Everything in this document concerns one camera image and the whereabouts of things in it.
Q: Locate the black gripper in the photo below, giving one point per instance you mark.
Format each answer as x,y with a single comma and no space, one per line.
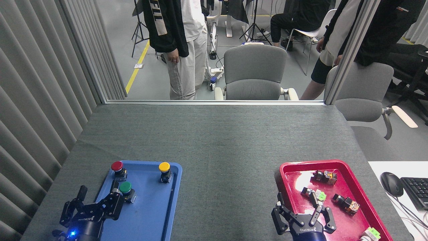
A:
88,227
307,231

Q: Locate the green push button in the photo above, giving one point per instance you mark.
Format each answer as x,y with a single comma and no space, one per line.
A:
125,188

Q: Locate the red push button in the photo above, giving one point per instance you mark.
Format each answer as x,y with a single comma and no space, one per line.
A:
117,166

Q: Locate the yellow push button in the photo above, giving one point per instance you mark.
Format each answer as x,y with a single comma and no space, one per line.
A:
164,166

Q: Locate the person's hand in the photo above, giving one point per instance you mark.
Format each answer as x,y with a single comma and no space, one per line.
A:
320,45
337,60
173,57

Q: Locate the red plastic tray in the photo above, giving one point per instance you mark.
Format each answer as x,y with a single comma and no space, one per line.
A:
334,221

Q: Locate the blue plastic tray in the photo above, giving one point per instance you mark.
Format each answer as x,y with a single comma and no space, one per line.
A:
147,207

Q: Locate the black computer mouse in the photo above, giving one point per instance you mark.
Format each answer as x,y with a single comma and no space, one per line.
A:
391,184

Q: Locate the black keyboard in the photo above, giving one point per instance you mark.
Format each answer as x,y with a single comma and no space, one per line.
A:
416,192

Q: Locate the grey office chair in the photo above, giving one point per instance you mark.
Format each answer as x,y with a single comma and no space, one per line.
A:
362,97
254,67

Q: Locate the standing person in black jacket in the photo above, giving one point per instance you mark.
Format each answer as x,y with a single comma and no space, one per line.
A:
184,67

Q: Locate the black office chair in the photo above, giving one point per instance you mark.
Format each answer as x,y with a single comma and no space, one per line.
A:
413,77

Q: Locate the white plastic chair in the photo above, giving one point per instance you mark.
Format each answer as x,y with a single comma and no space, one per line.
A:
316,32

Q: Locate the black tripod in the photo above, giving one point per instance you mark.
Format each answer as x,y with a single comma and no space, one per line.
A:
255,20
137,26

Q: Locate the seated person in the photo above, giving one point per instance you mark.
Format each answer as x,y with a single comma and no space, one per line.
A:
301,20

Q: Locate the standing person in shorts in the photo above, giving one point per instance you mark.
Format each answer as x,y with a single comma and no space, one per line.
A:
384,33

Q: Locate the white stand on wheels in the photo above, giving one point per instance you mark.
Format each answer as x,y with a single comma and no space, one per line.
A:
213,33

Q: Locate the white table leg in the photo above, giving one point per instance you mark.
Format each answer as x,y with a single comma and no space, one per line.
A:
228,20

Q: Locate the white switch with green cap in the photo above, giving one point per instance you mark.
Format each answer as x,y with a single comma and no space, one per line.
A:
321,195

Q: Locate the black switch with orange block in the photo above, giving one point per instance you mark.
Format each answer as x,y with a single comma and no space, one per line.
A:
347,204

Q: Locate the black and orange switch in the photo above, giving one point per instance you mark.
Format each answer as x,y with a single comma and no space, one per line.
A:
326,177

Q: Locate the grey switch with green cap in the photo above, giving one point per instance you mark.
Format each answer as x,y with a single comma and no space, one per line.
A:
370,234

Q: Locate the silver frame rail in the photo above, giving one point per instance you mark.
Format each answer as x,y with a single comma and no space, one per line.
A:
214,102

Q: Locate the silver post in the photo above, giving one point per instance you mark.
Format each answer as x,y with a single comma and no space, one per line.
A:
351,50
87,57

